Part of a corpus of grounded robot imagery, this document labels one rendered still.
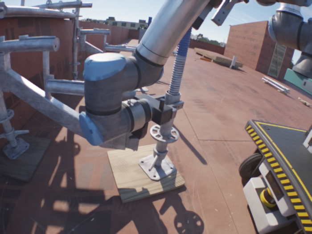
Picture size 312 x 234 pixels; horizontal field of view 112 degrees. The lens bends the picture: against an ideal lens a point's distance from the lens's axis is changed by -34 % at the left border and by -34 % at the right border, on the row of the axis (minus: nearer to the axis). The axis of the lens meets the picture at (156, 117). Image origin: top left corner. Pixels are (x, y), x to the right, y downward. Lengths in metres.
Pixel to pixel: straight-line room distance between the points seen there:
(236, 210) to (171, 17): 0.79
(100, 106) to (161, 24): 0.22
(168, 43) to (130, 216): 0.60
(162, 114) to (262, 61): 9.31
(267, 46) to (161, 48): 9.43
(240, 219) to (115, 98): 0.72
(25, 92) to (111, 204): 0.57
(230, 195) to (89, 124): 0.72
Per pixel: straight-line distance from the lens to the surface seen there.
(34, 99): 0.70
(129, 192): 0.69
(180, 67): 0.54
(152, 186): 0.72
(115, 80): 0.33
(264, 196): 0.73
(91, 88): 0.34
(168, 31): 0.37
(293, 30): 0.83
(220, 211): 0.77
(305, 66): 0.77
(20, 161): 0.93
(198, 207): 0.74
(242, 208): 0.84
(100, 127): 0.37
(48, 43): 0.59
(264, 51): 9.64
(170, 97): 0.56
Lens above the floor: 0.60
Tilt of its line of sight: 30 degrees down
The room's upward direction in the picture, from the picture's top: 10 degrees clockwise
